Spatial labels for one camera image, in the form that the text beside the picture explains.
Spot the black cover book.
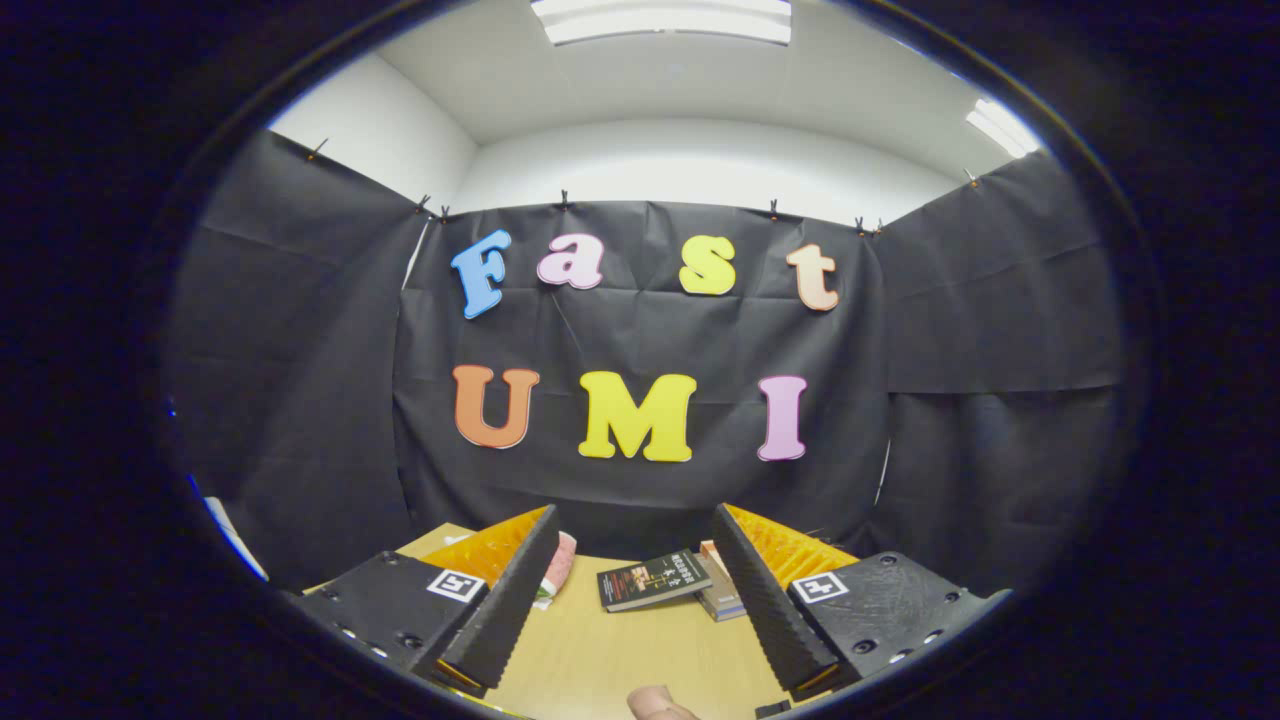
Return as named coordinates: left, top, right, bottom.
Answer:
left=597, top=549, right=713, bottom=613

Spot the row of black cloth clips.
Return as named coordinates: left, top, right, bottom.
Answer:
left=305, top=138, right=986, bottom=239

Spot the blue cover book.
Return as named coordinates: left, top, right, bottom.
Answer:
left=697, top=578, right=747, bottom=622

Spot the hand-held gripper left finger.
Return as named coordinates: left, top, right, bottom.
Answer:
left=288, top=505, right=561, bottom=699

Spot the ceiling light panel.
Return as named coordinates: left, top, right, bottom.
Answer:
left=965, top=98, right=1041, bottom=159
left=530, top=0, right=793, bottom=47

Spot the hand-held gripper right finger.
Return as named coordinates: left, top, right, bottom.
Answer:
left=713, top=503, right=1013, bottom=705

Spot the watermelon slice plush toy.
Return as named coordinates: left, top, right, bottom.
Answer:
left=534, top=530, right=579, bottom=612

